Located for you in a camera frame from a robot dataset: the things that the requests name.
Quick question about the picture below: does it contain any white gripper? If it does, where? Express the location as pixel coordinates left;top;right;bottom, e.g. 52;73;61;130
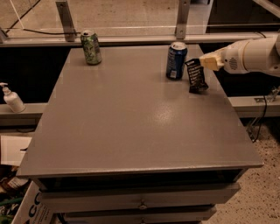
199;40;248;74

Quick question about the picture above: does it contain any black rxbar chocolate wrapper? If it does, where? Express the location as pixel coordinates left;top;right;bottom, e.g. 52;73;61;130
185;59;208;94

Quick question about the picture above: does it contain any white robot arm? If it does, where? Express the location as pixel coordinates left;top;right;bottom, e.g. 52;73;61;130
199;35;280;77

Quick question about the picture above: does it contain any blue pepsi can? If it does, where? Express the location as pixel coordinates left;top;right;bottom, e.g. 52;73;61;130
166;41;187;81

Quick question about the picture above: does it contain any green soda can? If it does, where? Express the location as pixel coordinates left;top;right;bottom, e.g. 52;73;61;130
80;31;102;65

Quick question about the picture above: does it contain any grey lower drawer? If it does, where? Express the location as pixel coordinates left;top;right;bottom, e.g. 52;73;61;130
65;206;216;224

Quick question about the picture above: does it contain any grey drawer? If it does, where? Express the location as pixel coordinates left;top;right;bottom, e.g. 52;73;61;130
65;206;216;224
41;183;240;213

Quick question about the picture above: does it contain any white pump bottle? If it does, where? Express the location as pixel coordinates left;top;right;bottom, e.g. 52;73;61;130
0;82;25;113

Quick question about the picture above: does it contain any grey upper drawer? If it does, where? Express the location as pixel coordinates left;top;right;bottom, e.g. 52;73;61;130
41;183;240;213

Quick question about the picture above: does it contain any white cardboard box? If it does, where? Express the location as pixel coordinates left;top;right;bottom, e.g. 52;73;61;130
11;182;53;224

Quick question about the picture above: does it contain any right metal bracket post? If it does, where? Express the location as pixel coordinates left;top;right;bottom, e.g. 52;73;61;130
175;0;191;39

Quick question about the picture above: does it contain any metal bracket post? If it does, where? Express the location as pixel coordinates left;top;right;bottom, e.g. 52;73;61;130
175;0;191;39
55;0;76;42

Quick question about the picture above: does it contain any left metal bracket post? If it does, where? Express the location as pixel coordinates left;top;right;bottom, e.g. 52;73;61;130
55;0;76;42

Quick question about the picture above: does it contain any black cable on floor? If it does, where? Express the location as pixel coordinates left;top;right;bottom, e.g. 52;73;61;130
4;0;82;37

